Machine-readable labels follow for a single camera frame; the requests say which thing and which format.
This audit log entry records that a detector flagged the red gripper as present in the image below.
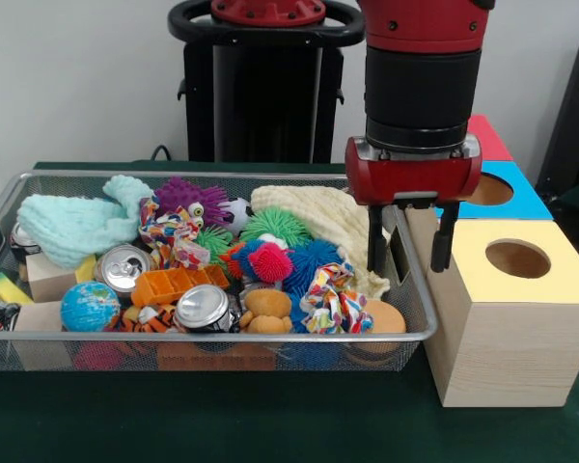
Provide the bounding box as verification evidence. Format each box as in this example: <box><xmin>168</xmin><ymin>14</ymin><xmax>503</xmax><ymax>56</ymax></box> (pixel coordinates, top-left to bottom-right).
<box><xmin>345</xmin><ymin>134</ymin><xmax>483</xmax><ymax>274</ymax></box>

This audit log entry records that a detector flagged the colourful knotted rope toy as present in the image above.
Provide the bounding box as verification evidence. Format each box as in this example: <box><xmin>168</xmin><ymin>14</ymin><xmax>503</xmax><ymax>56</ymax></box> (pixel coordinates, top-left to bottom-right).
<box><xmin>138</xmin><ymin>196</ymin><xmax>209</xmax><ymax>271</ymax></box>
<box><xmin>299</xmin><ymin>262</ymin><xmax>375</xmax><ymax>335</ymax></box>

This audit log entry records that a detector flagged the wooden box with three holes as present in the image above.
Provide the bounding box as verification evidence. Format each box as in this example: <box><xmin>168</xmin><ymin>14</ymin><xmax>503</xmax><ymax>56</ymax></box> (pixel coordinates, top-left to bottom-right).
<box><xmin>398</xmin><ymin>114</ymin><xmax>579</xmax><ymax>409</ymax></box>

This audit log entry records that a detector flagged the silver mesh bin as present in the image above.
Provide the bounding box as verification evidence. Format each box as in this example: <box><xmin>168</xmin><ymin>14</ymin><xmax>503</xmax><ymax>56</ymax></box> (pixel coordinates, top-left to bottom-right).
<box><xmin>0</xmin><ymin>169</ymin><xmax>439</xmax><ymax>372</ymax></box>

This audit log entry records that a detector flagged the cream cloth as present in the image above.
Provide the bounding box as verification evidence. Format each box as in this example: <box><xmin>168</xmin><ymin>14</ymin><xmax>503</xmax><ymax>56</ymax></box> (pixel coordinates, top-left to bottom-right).
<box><xmin>249</xmin><ymin>184</ymin><xmax>392</xmax><ymax>300</ymax></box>

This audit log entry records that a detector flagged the blue spiky ball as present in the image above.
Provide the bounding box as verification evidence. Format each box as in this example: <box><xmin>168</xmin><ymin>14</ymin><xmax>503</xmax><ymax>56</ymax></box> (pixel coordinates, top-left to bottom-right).
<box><xmin>284</xmin><ymin>239</ymin><xmax>351</xmax><ymax>295</ymax></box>

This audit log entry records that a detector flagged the pink spiky ball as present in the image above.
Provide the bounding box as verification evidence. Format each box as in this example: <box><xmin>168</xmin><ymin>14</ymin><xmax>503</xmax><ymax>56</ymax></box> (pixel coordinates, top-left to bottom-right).
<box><xmin>248</xmin><ymin>242</ymin><xmax>295</xmax><ymax>284</ymax></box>

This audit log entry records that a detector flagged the orange plush toy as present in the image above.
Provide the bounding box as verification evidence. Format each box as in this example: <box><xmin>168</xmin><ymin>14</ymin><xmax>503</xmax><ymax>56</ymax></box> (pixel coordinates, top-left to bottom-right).
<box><xmin>239</xmin><ymin>287</ymin><xmax>294</xmax><ymax>335</ymax></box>

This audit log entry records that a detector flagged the small soccer ball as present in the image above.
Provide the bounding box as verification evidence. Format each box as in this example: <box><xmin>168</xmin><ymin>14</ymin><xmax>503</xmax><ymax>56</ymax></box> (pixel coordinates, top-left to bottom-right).
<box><xmin>219</xmin><ymin>196</ymin><xmax>255</xmax><ymax>235</ymax></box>

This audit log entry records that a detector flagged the silver drink can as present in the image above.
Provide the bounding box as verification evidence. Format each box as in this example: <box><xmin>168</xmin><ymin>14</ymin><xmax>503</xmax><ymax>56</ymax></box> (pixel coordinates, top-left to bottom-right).
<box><xmin>175</xmin><ymin>284</ymin><xmax>233</xmax><ymax>334</ymax></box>
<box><xmin>96</xmin><ymin>244</ymin><xmax>154</xmax><ymax>296</ymax></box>

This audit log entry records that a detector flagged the purple spiky ball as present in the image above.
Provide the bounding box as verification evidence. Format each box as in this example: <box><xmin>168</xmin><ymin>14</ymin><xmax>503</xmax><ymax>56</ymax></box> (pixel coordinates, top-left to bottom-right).
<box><xmin>152</xmin><ymin>176</ymin><xmax>231</xmax><ymax>228</ymax></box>

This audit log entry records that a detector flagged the orange plastic crate toy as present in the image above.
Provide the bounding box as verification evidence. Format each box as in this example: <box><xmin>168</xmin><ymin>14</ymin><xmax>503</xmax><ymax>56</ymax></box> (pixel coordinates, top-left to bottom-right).
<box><xmin>131</xmin><ymin>263</ymin><xmax>232</xmax><ymax>308</ymax></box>

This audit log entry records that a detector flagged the blue globe ball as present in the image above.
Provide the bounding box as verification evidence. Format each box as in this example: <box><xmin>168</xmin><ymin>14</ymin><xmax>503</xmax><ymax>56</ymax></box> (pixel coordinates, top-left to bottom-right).
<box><xmin>59</xmin><ymin>281</ymin><xmax>122</xmax><ymax>333</ymax></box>

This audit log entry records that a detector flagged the mint green cloth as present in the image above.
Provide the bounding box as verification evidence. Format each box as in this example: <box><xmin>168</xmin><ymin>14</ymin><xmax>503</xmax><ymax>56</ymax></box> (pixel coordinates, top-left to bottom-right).
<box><xmin>16</xmin><ymin>174</ymin><xmax>154</xmax><ymax>270</ymax></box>

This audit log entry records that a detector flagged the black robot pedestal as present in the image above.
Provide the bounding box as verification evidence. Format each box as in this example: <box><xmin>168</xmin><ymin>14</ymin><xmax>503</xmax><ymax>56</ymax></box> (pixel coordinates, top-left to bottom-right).
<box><xmin>167</xmin><ymin>0</ymin><xmax>369</xmax><ymax>164</ymax></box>

